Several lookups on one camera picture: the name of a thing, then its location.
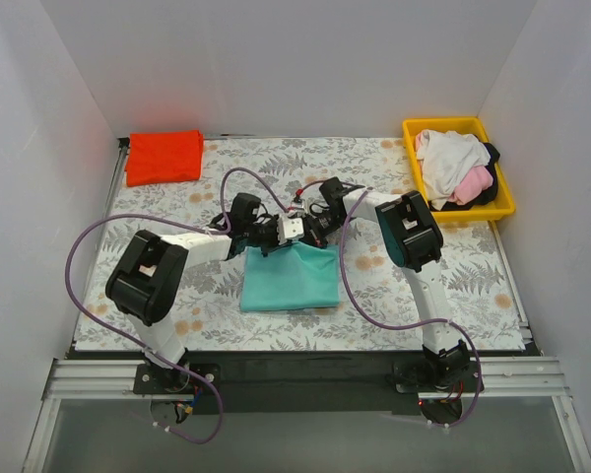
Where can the floral table cloth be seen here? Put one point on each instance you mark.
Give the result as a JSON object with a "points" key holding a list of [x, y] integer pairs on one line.
{"points": [[206, 313]]}

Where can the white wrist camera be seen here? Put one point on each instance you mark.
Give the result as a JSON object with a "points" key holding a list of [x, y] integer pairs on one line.
{"points": [[299, 206], [290, 228]]}

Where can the yellow plastic bin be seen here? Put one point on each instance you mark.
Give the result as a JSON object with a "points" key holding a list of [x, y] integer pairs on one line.
{"points": [[503, 204]]}

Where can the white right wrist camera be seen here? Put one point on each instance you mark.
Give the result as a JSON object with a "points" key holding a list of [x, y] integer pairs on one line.
{"points": [[299, 206]]}

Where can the black t shirt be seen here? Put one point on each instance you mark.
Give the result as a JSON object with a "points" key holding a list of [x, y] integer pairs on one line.
{"points": [[486, 196]]}

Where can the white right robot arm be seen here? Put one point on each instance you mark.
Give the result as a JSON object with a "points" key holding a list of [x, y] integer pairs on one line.
{"points": [[413, 242]]}

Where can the teal t shirt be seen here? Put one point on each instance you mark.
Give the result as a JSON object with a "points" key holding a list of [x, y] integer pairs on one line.
{"points": [[298, 276]]}

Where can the aluminium rail frame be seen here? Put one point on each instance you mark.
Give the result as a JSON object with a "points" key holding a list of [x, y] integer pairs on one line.
{"points": [[114, 379]]}

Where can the folded orange t shirt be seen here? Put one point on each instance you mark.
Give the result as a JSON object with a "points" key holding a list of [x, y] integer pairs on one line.
{"points": [[169, 157]]}

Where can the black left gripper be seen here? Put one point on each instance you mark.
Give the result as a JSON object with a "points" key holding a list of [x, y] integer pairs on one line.
{"points": [[268, 236]]}

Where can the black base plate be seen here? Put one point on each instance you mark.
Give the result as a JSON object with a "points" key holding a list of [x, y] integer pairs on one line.
{"points": [[285, 382]]}

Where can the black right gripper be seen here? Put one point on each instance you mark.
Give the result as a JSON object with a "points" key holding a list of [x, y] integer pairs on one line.
{"points": [[315, 232]]}

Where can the pink t shirt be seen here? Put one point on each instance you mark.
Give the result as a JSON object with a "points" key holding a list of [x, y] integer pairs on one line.
{"points": [[477, 180]]}

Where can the white t shirt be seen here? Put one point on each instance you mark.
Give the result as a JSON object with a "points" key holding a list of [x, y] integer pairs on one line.
{"points": [[445, 158]]}

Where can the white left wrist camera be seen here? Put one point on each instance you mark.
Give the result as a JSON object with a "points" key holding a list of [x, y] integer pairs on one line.
{"points": [[290, 228]]}

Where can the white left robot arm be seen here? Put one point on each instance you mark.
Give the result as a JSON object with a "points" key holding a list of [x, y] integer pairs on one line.
{"points": [[144, 283]]}

